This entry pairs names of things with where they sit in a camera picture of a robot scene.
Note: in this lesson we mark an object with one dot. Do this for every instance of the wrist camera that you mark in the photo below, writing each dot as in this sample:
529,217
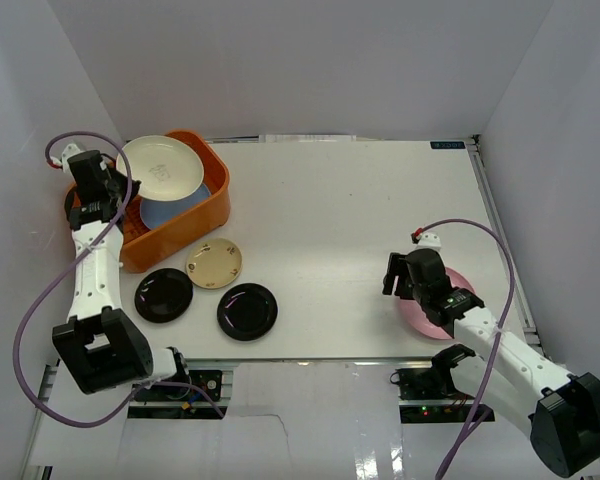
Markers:
62,162
426,240

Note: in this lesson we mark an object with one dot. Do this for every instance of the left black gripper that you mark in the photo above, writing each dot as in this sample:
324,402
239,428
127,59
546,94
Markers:
125,187

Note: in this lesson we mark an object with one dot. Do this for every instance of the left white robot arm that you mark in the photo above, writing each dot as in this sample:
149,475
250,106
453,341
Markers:
100,345

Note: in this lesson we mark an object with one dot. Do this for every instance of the black plate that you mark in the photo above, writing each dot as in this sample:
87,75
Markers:
247,312
163,296

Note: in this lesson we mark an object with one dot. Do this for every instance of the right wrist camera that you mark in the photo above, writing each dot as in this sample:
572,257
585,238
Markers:
426,240

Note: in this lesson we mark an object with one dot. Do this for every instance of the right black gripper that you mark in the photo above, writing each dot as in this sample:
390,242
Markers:
396,267

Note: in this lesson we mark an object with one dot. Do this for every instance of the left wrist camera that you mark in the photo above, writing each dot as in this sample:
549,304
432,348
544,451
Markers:
62,162

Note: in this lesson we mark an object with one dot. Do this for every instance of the blue label sticker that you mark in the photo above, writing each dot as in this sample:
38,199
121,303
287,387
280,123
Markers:
447,145

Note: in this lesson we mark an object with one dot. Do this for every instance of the white paper sheets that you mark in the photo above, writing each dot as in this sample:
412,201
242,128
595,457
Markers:
306,138

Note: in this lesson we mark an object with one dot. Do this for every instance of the orange plastic bin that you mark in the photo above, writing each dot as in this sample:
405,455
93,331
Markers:
144,248

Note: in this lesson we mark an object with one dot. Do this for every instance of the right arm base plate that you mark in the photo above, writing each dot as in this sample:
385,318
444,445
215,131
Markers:
425,399

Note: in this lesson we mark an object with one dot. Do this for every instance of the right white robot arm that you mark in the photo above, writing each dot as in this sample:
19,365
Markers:
558,411

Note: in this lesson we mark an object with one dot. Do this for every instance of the beige small plate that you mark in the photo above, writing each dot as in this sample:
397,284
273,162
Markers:
214,263

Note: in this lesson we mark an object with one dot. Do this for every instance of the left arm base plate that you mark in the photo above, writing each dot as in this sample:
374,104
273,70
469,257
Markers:
183,400

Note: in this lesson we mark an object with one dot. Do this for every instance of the pink plastic plate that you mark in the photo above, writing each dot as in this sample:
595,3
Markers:
413,316

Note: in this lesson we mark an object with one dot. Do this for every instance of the cream white plate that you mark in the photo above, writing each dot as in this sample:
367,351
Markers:
167,169

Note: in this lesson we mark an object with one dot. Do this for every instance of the blue plastic plate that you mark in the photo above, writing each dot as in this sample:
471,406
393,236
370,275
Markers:
155,213

